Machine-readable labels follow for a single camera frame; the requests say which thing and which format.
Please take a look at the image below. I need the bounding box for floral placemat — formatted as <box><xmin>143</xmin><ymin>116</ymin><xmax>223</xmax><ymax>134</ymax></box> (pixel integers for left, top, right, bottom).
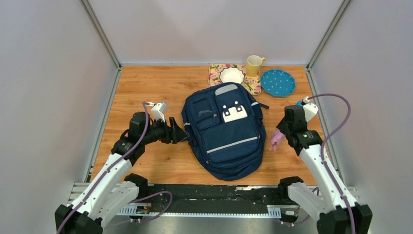
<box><xmin>207</xmin><ymin>63</ymin><xmax>261</xmax><ymax>95</ymax></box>

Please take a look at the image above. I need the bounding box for blue polka dot plate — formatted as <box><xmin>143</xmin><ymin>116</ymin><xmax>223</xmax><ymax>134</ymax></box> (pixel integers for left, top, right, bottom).
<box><xmin>261</xmin><ymin>69</ymin><xmax>296</xmax><ymax>98</ymax></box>

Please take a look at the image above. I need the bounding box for yellow mug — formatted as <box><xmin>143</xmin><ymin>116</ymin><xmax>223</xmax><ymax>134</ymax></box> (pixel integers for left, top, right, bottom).
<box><xmin>246</xmin><ymin>55</ymin><xmax>266</xmax><ymax>77</ymax></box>

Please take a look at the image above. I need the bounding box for navy blue school backpack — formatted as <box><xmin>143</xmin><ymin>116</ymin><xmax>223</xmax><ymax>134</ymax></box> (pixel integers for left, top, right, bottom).
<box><xmin>181</xmin><ymin>82</ymin><xmax>267</xmax><ymax>181</ymax></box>

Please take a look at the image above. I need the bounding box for white scalloped bowl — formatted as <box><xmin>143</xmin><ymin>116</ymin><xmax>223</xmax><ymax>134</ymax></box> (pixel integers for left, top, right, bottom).
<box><xmin>219</xmin><ymin>67</ymin><xmax>245</xmax><ymax>84</ymax></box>

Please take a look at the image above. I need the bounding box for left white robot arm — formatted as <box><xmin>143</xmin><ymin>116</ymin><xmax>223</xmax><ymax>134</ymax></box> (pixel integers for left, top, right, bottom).
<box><xmin>55</xmin><ymin>112</ymin><xmax>189</xmax><ymax>234</ymax></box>

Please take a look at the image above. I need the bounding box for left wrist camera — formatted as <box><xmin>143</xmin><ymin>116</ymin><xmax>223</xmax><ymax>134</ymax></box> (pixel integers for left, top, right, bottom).
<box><xmin>149</xmin><ymin>101</ymin><xmax>168</xmax><ymax>122</ymax></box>

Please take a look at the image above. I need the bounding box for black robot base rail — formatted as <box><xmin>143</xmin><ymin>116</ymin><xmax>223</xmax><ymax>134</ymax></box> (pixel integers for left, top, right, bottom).
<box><xmin>119</xmin><ymin>184</ymin><xmax>300</xmax><ymax>222</ymax></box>

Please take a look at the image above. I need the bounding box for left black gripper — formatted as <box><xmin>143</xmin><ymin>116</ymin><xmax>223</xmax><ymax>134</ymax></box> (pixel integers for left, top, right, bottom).
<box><xmin>142</xmin><ymin>116</ymin><xmax>189</xmax><ymax>145</ymax></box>

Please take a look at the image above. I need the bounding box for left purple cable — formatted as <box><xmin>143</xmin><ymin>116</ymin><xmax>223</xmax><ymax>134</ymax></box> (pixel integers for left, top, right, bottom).
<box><xmin>55</xmin><ymin>101</ymin><xmax>173</xmax><ymax>234</ymax></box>

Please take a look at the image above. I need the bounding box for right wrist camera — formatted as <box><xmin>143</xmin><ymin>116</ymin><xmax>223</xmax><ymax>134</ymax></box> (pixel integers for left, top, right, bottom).
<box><xmin>296</xmin><ymin>97</ymin><xmax>319</xmax><ymax>122</ymax></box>

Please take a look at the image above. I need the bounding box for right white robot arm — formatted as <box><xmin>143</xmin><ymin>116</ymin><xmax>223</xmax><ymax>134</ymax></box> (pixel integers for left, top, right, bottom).
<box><xmin>277</xmin><ymin>103</ymin><xmax>373</xmax><ymax>234</ymax></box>

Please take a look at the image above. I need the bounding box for pink cartoon pencil case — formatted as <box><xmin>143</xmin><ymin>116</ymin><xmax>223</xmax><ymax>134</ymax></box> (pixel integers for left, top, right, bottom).
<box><xmin>269</xmin><ymin>128</ymin><xmax>285</xmax><ymax>151</ymax></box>

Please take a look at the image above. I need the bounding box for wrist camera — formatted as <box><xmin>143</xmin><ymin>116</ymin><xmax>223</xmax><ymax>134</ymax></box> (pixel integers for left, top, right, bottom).
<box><xmin>296</xmin><ymin>97</ymin><xmax>319</xmax><ymax>122</ymax></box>
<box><xmin>149</xmin><ymin>101</ymin><xmax>168</xmax><ymax>122</ymax></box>

